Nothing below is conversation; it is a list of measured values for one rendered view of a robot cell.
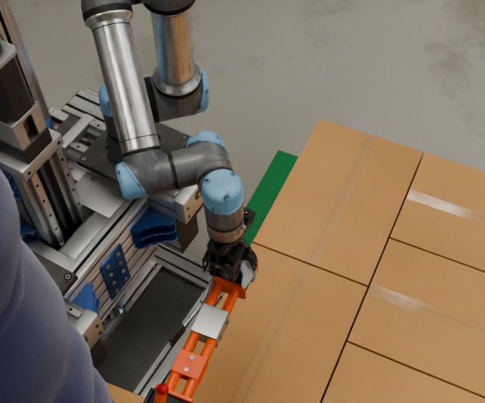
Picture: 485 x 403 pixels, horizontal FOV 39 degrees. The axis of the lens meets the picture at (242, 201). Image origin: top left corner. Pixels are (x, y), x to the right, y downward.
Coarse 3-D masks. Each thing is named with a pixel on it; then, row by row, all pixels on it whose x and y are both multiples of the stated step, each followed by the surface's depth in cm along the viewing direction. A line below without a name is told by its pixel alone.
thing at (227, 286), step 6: (258, 264) 157; (240, 270) 154; (258, 270) 159; (216, 276) 153; (240, 276) 153; (216, 282) 154; (222, 282) 153; (228, 282) 152; (234, 282) 152; (240, 282) 152; (222, 288) 155; (228, 288) 154; (234, 288) 152; (240, 288) 151; (246, 288) 156; (240, 294) 154
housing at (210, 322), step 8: (200, 312) 149; (208, 312) 149; (216, 312) 149; (224, 312) 149; (200, 320) 148; (208, 320) 148; (216, 320) 148; (224, 320) 148; (192, 328) 147; (200, 328) 147; (208, 328) 147; (216, 328) 147; (224, 328) 149; (200, 336) 147; (208, 336) 146; (216, 336) 146; (216, 344) 147
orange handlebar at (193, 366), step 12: (216, 288) 153; (216, 300) 152; (228, 300) 151; (192, 336) 146; (192, 348) 145; (204, 348) 145; (180, 360) 143; (192, 360) 143; (204, 360) 143; (180, 372) 141; (192, 372) 141; (204, 372) 144; (168, 384) 140; (192, 384) 140
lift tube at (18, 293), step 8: (16, 280) 47; (16, 288) 47; (16, 296) 47; (8, 304) 46; (16, 304) 47; (8, 312) 46; (0, 320) 45; (8, 320) 46; (0, 328) 46; (0, 336) 46
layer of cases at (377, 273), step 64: (320, 128) 253; (320, 192) 236; (384, 192) 236; (448, 192) 235; (320, 256) 221; (384, 256) 221; (448, 256) 220; (256, 320) 209; (320, 320) 208; (384, 320) 208; (448, 320) 207; (256, 384) 197; (320, 384) 196; (384, 384) 196; (448, 384) 196
